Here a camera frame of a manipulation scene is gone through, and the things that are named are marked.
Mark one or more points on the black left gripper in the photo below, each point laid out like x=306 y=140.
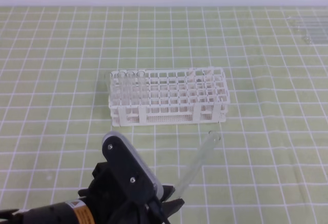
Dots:
x=108 y=203

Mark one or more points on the clear glass test tube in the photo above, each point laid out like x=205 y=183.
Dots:
x=210 y=142

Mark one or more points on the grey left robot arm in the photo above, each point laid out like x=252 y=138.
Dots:
x=72 y=211

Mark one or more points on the green checkered tablecloth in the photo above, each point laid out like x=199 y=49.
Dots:
x=270 y=165

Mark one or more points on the white test tube rack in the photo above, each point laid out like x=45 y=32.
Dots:
x=177 y=96

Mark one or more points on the clear tube in rack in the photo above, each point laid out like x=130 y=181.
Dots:
x=130 y=86
x=113 y=88
x=123 y=86
x=143 y=89

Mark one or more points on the spare glass tubes far right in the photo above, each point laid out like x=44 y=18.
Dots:
x=312 y=29

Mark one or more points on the left wrist camera grey black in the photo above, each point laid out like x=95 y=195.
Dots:
x=130 y=167

